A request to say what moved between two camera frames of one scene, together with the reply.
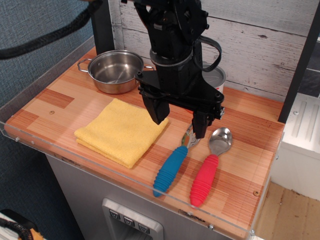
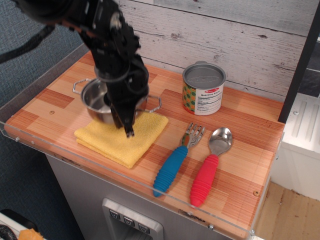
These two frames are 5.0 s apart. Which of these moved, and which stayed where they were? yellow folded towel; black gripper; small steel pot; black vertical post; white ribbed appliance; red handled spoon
Moved: black gripper; small steel pot
Stayed: white ribbed appliance; yellow folded towel; red handled spoon; black vertical post
